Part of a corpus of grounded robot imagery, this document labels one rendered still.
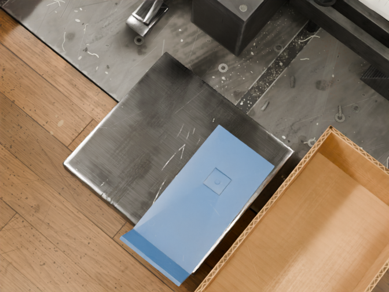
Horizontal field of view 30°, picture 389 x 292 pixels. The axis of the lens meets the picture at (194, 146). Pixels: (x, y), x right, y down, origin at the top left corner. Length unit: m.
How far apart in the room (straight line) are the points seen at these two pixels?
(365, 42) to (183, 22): 0.20
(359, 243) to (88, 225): 0.27
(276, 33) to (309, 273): 0.26
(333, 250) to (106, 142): 0.25
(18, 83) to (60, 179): 0.12
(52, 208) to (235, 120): 0.20
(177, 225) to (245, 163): 0.09
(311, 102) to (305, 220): 0.13
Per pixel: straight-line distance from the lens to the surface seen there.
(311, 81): 0.79
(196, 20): 0.79
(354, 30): 0.74
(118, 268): 0.72
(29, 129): 0.77
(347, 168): 0.74
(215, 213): 0.71
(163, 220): 0.70
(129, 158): 0.72
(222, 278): 0.72
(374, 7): 0.78
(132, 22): 0.71
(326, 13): 0.74
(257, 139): 0.73
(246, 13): 0.71
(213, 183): 0.71
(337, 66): 0.80
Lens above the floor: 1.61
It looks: 73 degrees down
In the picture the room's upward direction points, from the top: 7 degrees clockwise
